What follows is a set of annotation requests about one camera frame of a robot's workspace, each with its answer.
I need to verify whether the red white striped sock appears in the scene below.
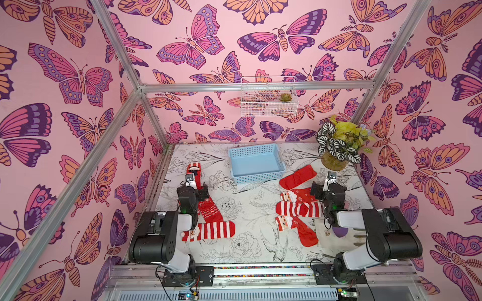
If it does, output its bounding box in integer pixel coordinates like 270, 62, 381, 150
182, 221, 236, 242
276, 201, 323, 218

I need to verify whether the red snowflake santa sock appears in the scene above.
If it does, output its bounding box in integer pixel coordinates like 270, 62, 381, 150
275, 216, 319, 248
280, 188, 318, 203

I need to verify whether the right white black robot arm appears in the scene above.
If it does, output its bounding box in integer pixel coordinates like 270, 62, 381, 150
310, 183, 423, 283

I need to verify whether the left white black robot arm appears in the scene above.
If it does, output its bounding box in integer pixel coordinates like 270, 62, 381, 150
128, 183, 209, 287

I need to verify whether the red patterned christmas sock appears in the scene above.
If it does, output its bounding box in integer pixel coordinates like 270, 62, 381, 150
198, 197, 223, 223

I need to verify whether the red nutcracker sock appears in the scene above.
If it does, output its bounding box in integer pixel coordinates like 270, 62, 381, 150
185, 162, 202, 189

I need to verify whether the plain red sock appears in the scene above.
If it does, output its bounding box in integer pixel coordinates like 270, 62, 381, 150
279, 165, 317, 190

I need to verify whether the potted plant in glass vase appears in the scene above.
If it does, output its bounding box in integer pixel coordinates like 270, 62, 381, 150
316, 115, 375, 171

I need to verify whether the light blue plastic basket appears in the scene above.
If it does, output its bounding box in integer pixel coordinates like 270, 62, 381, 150
228, 144, 286, 185

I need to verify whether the small green succulent plant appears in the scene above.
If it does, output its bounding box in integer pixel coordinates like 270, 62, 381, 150
279, 93, 292, 102

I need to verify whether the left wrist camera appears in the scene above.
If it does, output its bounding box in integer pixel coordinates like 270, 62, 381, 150
185, 173, 195, 183

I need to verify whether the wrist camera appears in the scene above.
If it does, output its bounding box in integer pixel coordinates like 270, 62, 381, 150
325, 171, 337, 185
185, 173, 195, 183

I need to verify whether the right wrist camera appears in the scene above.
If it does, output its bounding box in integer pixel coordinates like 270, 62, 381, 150
325, 171, 337, 185

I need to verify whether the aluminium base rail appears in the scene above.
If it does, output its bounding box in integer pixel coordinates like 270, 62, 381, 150
101, 260, 429, 300

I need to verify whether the white wire wall basket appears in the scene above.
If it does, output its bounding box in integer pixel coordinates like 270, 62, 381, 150
238, 76, 299, 119

